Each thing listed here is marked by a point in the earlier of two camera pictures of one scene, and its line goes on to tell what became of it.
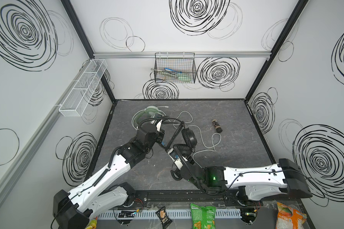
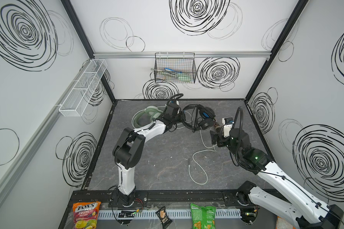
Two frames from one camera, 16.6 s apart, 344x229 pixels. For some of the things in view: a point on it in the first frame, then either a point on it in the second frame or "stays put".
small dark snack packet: (162, 216) stays put
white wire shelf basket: (76, 101) stays put
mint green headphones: (150, 112) stays put
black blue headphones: (183, 139) to (197, 116)
